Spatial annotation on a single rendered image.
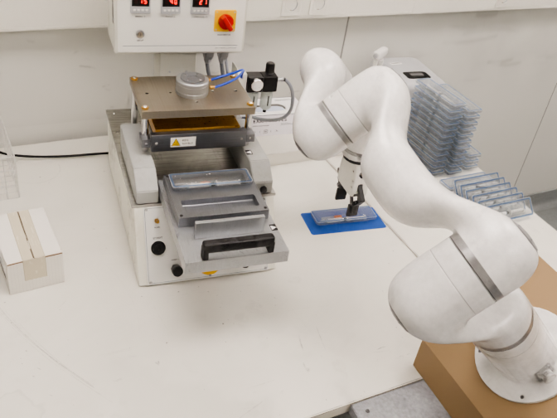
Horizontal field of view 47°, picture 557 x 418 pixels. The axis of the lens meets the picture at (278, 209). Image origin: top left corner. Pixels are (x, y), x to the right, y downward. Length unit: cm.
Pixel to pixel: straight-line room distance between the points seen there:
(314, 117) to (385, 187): 21
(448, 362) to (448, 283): 44
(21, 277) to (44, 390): 29
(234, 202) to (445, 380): 58
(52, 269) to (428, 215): 87
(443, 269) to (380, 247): 81
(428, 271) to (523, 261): 13
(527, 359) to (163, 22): 110
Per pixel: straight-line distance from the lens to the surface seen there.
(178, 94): 158
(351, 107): 119
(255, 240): 130
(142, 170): 150
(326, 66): 129
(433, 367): 144
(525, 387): 133
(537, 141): 338
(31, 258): 152
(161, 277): 156
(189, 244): 134
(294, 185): 195
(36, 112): 207
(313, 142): 120
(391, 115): 115
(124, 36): 166
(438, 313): 99
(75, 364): 141
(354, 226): 183
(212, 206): 143
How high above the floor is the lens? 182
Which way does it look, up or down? 35 degrees down
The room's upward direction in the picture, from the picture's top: 9 degrees clockwise
